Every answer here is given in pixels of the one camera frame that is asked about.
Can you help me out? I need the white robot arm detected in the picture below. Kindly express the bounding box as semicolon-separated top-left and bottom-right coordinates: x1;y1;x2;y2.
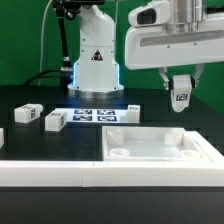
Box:
69;0;224;97

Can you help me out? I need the white cable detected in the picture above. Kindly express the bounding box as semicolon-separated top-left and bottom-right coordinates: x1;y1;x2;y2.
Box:
37;0;54;86

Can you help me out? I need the white block left edge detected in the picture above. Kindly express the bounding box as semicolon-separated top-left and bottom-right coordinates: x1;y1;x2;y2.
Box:
0;128;4;149

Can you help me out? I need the white square tabletop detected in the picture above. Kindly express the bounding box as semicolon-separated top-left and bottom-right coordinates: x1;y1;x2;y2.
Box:
101;125;222;164

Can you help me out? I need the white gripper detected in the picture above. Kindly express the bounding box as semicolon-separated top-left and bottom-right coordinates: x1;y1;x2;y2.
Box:
125;0;224;90

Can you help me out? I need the white obstacle fence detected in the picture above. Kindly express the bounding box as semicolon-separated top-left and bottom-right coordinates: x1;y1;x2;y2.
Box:
0;137;224;187

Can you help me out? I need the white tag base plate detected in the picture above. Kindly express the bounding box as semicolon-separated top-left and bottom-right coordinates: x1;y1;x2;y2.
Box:
53;108;127;123

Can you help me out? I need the black cable bundle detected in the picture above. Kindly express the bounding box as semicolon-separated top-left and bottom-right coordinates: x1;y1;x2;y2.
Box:
22;67;74;87

